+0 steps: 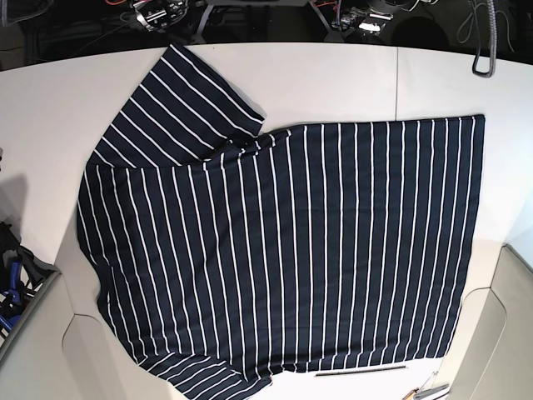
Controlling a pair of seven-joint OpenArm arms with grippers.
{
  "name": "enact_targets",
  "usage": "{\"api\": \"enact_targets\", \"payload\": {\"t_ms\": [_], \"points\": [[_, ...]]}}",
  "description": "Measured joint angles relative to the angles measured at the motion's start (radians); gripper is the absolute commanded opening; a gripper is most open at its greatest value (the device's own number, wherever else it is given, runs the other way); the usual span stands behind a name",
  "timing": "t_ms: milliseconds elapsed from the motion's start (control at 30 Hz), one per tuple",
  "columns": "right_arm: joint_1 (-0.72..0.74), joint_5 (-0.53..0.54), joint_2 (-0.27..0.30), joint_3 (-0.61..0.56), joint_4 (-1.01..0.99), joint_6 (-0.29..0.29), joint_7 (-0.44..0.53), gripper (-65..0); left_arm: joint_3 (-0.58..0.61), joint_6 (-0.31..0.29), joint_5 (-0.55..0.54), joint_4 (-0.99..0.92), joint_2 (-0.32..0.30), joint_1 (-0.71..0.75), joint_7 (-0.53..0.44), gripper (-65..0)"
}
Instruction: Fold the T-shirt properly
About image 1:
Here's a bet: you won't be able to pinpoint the navy white striped T-shirt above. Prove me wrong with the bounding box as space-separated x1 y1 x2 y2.
77 45 486 399

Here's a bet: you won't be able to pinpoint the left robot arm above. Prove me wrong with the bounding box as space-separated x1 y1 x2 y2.
331 0 407 34

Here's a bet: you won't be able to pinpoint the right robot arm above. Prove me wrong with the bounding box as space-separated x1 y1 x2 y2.
120 0 207 34

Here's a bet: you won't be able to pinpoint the black metal ruler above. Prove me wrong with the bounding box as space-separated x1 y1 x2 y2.
315 354 410 366

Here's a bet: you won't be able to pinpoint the tools at table edge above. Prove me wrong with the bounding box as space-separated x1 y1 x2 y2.
402 372 451 400

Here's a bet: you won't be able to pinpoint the grey braided cable loop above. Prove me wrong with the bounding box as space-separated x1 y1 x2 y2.
471 0 497 78

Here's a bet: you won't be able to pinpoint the white cable loop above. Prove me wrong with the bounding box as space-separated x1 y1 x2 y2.
457 0 517 51

